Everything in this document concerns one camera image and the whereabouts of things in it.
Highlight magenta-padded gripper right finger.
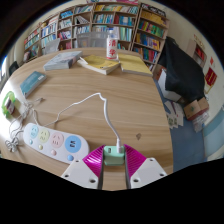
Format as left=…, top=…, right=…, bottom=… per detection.
left=124, top=145, right=168, bottom=190

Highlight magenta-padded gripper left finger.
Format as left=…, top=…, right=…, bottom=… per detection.
left=60, top=144, right=107, bottom=190

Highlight light green charger block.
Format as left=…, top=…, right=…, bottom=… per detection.
left=102, top=145, right=127, bottom=167

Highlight white power strip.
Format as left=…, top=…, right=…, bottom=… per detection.
left=22, top=122, right=91, bottom=165

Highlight papers on floor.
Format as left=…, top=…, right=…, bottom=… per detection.
left=163, top=99, right=185, bottom=130

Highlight cardboard box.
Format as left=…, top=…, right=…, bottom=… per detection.
left=183, top=97, right=210, bottom=122

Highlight white box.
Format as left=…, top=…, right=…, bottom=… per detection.
left=157, top=68, right=183, bottom=102

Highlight teal book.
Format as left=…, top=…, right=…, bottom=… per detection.
left=19, top=70, right=48, bottom=99

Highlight green plastic bag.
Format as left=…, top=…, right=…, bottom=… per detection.
left=1, top=90, right=17, bottom=118

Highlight black cloth cover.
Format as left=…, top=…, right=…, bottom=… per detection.
left=157, top=35, right=207, bottom=103

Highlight thin yellow book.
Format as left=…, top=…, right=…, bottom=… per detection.
left=118, top=53, right=154, bottom=78

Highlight thick yellow book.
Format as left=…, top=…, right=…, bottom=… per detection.
left=77, top=54, right=121, bottom=76

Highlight dark office chair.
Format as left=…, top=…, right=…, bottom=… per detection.
left=8, top=60, right=20, bottom=77

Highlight clear bottle with red label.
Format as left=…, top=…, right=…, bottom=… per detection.
left=105, top=27, right=120, bottom=61

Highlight window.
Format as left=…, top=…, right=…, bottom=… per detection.
left=0, top=54, right=8, bottom=83

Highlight white chair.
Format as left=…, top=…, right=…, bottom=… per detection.
left=43, top=37, right=62, bottom=55

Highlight wooden bookshelf unit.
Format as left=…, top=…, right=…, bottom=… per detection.
left=21, top=0, right=171, bottom=73

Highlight grey mesh chair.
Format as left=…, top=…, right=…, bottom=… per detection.
left=76, top=31, right=109, bottom=49

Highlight white charging cable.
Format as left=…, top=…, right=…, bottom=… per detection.
left=52, top=92, right=124, bottom=154

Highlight white power strip cord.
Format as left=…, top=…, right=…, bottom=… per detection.
left=4, top=97, right=46, bottom=154

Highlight red wall banner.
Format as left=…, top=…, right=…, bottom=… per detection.
left=204, top=66, right=218, bottom=88

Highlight small wooden wall shelf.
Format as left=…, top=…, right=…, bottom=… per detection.
left=186, top=39, right=207, bottom=69

